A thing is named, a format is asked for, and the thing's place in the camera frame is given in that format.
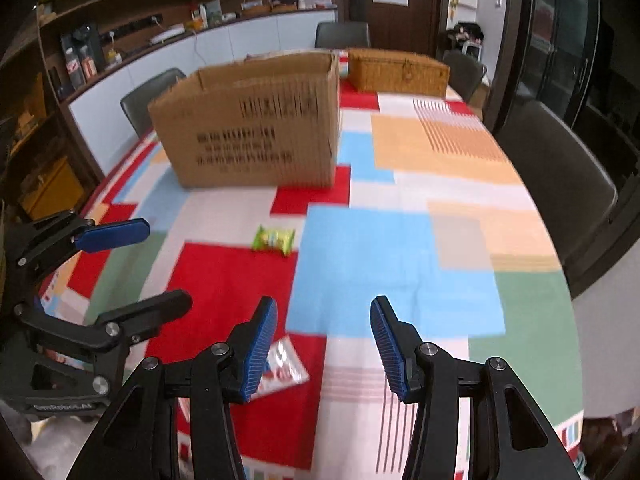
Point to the small green candy packet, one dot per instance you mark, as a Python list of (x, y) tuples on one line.
[(274, 240)]

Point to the dark grey chair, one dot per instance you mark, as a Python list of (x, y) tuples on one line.
[(555, 175), (465, 75), (150, 100), (342, 35)]

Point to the wicker basket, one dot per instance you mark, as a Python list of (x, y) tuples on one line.
[(395, 75)]

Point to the dark pile of bags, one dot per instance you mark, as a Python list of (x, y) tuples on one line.
[(465, 37)]

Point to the yellow storage box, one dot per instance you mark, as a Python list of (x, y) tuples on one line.
[(52, 190)]

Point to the brown cardboard box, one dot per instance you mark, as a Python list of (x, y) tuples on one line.
[(250, 150)]

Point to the colourful patchwork tablecloth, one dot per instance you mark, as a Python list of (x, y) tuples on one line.
[(400, 260)]

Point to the white sideboard cabinet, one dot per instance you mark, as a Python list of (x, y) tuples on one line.
[(150, 65)]

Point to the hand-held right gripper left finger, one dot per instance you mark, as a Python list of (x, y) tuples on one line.
[(260, 345)]

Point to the pink white berry-print packet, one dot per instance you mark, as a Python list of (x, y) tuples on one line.
[(289, 367)]

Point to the clear bottle red label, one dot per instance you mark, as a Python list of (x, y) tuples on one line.
[(73, 67), (89, 62)]

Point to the glass door cabinet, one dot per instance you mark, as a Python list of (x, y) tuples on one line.
[(565, 35)]

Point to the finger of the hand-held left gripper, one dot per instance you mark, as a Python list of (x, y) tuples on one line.
[(115, 234), (155, 310)]

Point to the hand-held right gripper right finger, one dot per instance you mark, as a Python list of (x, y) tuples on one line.
[(390, 350)]

